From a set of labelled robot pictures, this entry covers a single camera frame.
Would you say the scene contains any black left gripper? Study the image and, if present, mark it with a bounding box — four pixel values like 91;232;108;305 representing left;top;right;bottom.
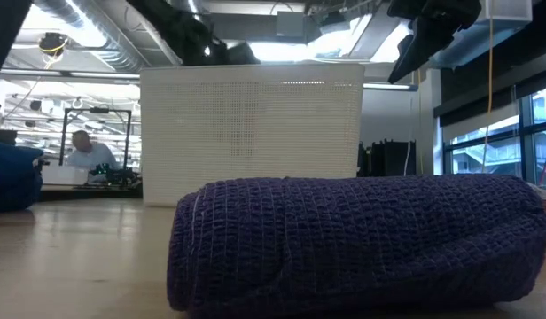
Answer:
209;41;261;66

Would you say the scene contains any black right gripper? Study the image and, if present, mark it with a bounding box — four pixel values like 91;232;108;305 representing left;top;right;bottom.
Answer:
386;0;483;86

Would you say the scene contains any purple elastic bandage roll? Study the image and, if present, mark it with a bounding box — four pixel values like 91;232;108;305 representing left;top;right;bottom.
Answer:
166;173;546;318

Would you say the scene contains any white perforated plastic basket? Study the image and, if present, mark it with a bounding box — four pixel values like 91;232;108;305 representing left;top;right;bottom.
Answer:
139;63;367;208

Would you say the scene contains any black equipment rack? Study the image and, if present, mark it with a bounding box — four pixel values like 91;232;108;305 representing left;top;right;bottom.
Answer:
357;138;417;178

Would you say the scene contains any person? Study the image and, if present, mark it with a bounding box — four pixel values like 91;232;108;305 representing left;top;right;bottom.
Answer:
67;129;121;172

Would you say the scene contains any white background desk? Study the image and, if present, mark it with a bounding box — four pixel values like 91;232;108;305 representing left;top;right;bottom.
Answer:
41;165;90;187

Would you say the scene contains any blue folded cloth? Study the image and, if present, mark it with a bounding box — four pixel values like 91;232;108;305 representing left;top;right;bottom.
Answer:
0;140;45;214

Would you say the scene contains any silver ventilation duct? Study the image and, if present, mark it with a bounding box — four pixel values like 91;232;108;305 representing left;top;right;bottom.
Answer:
31;0;185;74

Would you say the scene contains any black metal stand frame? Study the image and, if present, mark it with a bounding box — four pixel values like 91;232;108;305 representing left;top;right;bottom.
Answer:
58;107;133;172

